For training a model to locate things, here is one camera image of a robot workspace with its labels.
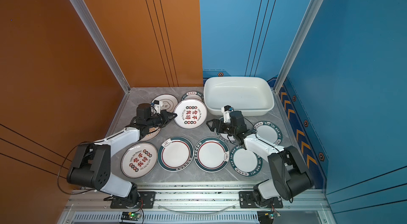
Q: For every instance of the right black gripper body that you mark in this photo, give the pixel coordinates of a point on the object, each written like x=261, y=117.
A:
x=228, y=129

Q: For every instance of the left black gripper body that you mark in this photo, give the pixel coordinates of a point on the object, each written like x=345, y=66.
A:
x=157, y=120

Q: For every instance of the green red rim plate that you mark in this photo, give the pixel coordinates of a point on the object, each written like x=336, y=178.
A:
x=225, y=137
x=211, y=154
x=175, y=154

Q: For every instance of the white plate red characters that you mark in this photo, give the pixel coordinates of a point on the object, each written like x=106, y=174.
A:
x=191, y=114

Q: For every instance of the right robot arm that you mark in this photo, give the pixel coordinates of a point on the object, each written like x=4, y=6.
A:
x=290, y=175

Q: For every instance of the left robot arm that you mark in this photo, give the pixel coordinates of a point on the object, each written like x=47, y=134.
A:
x=91, y=165

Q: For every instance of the white plastic bin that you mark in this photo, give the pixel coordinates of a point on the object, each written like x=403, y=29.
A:
x=250, y=95

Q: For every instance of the white plate brown flower outline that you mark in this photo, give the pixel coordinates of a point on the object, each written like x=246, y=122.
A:
x=170, y=102

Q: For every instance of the plate with orange sunburst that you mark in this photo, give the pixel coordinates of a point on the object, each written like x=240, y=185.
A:
x=153, y=132

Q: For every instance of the small green rim text plate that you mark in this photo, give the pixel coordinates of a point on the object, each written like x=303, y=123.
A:
x=193, y=95

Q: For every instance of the green rim text plate front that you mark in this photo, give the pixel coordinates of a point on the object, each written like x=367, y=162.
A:
x=245, y=162

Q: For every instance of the large plate red characters circles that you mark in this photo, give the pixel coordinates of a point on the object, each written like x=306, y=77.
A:
x=139, y=160

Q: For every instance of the left green circuit board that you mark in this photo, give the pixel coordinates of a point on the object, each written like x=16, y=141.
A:
x=131, y=217

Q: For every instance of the right circuit board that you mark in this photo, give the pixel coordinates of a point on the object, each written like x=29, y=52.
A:
x=267, y=217

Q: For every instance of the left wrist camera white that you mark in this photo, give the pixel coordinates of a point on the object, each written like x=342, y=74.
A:
x=160, y=104

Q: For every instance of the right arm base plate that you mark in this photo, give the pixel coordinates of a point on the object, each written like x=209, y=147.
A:
x=251, y=199

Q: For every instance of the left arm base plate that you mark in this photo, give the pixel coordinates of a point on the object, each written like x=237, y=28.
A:
x=144, y=200

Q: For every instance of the aluminium rail frame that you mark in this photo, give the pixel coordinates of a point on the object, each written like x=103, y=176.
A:
x=196, y=203

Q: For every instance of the left aluminium corner post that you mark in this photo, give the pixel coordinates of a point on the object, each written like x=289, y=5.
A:
x=91, y=26

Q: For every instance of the aluminium corner post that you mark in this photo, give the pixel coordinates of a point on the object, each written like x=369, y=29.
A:
x=91, y=26
x=304, y=27

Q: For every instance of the right aluminium corner post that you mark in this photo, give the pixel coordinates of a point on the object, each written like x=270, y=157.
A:
x=304, y=27

